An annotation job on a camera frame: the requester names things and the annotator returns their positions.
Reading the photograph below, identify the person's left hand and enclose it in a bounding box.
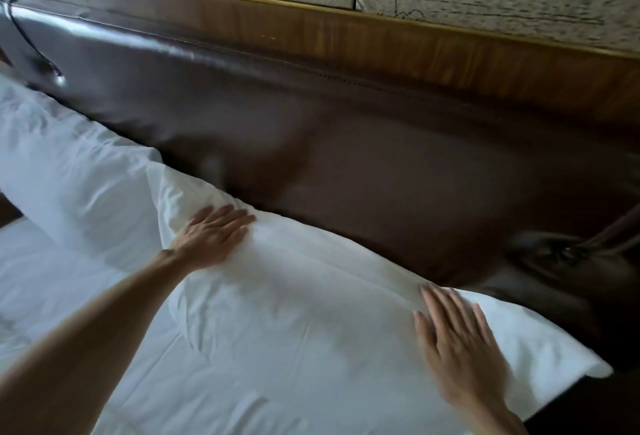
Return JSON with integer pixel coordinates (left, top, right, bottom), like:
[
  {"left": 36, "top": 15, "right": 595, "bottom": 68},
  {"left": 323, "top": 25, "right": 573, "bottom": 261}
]
[{"left": 165, "top": 205, "right": 257, "bottom": 273}]

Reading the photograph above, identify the white pillow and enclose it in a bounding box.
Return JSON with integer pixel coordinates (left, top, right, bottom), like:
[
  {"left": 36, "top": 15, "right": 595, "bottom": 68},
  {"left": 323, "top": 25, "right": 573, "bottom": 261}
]
[
  {"left": 145, "top": 162, "right": 615, "bottom": 423},
  {"left": 0, "top": 72, "right": 166, "bottom": 276}
]

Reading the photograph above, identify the person's right hand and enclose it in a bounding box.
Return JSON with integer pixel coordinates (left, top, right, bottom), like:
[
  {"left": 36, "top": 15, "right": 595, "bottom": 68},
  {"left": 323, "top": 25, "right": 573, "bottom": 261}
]
[{"left": 413, "top": 284, "right": 511, "bottom": 416}]

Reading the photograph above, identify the person's left forearm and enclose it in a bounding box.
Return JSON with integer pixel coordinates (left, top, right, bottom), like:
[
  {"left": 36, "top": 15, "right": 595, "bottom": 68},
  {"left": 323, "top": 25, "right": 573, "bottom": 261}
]
[{"left": 0, "top": 248, "right": 193, "bottom": 435}]

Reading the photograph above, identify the brown leather headboard strap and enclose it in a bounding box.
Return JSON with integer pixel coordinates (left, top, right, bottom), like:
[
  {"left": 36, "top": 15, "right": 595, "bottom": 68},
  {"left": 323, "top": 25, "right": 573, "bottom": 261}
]
[
  {"left": 539, "top": 205, "right": 640, "bottom": 266},
  {"left": 5, "top": 0, "right": 69, "bottom": 89}
]

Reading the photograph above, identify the brown leather headboard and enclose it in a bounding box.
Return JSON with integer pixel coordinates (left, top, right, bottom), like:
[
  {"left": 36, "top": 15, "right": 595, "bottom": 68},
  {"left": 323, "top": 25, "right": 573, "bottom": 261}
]
[{"left": 0, "top": 0, "right": 640, "bottom": 370}]

